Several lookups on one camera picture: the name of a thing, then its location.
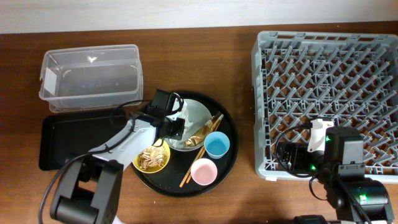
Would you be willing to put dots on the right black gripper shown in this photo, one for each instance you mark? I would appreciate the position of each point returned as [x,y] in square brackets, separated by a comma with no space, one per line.
[300,149]

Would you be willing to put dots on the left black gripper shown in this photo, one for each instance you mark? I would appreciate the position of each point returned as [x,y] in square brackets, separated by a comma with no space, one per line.
[180,130]

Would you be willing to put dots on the gold foil wrapper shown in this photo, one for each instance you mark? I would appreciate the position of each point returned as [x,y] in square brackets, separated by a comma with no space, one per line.
[200,135]

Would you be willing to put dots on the blue plastic cup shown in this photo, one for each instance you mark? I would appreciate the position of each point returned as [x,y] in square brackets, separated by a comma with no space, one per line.
[216,144]

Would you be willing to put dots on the pink plastic cup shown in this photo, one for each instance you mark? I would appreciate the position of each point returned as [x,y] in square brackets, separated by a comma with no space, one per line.
[204,171]

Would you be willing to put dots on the white napkin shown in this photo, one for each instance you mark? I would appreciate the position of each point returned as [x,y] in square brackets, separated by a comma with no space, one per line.
[180,109]

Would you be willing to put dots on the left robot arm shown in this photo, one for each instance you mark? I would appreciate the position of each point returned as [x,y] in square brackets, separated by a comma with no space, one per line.
[89,185]

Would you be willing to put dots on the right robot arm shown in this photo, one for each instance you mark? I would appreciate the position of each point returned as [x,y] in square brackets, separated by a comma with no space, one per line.
[337,163]

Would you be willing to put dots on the grey dishwasher rack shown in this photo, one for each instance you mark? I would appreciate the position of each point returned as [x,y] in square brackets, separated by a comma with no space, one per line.
[350,78]

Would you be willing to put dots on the grey ceramic plate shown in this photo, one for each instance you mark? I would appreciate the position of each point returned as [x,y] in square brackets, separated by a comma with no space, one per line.
[198,116]

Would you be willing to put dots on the yellow bowl with food scraps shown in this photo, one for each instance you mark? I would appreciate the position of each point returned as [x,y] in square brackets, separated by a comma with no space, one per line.
[153,159]

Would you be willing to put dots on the wooden chopstick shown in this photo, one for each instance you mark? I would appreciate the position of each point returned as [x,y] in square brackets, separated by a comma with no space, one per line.
[203,171]
[187,176]

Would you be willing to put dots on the clear plastic bin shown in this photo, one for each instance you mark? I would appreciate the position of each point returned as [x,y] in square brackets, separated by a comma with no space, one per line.
[90,78]

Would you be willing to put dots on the round black tray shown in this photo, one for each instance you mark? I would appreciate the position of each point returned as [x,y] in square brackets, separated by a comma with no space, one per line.
[167,181]

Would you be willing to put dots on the black rectangular tray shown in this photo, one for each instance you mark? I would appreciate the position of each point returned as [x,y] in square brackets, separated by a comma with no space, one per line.
[65,136]

